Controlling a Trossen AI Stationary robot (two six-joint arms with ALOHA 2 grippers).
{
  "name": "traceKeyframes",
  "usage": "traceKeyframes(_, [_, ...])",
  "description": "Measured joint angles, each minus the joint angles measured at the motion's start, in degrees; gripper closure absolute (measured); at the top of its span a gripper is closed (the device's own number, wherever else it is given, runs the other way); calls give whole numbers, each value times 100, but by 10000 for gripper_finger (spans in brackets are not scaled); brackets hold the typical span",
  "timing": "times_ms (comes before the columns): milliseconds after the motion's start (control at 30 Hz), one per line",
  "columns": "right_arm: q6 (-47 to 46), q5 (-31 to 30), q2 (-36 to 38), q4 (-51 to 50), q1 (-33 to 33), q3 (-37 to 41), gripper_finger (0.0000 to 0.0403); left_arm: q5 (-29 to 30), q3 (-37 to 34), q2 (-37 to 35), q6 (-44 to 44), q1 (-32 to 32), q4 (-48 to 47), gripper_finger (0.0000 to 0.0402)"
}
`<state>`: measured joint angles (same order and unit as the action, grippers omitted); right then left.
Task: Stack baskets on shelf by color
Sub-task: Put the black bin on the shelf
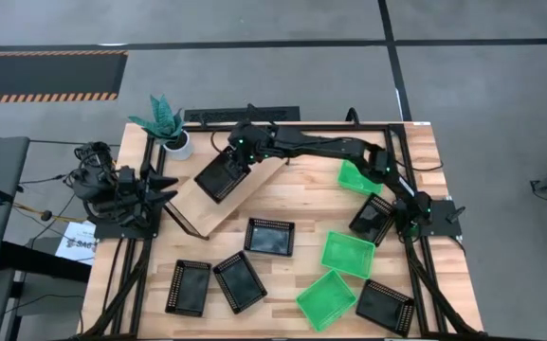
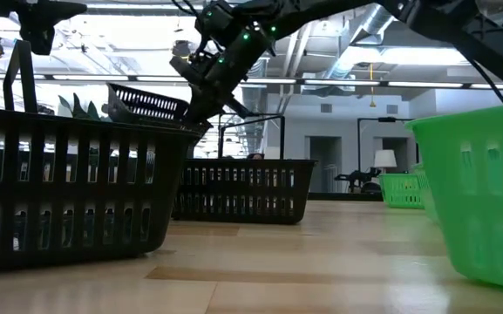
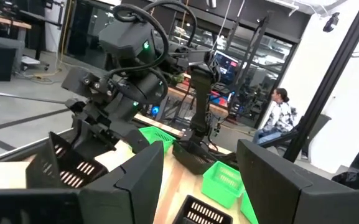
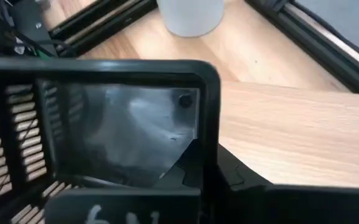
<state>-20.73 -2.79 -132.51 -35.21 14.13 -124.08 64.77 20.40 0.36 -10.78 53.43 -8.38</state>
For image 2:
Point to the green plastic lattice basket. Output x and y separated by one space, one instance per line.
451 244
401 192
428 205

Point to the artificial green plant white pot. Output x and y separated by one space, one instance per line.
79 109

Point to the grey wall vent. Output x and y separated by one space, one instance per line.
326 108
392 109

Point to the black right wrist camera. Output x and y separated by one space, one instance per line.
185 70

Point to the white shade table lamp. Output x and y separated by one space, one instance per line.
385 159

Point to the silver ceiling air duct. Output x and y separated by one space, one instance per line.
371 26

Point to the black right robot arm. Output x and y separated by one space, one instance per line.
451 26

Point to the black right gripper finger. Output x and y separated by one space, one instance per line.
195 109
208 111

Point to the person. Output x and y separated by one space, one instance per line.
255 156

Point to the black background robot arm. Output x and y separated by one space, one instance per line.
355 176

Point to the long ceiling light strip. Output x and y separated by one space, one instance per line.
484 86
90 78
425 84
273 81
342 83
159 79

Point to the black plastic lattice basket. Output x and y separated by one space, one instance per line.
118 111
81 192
244 219

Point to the black metal background frame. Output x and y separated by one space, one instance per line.
386 119

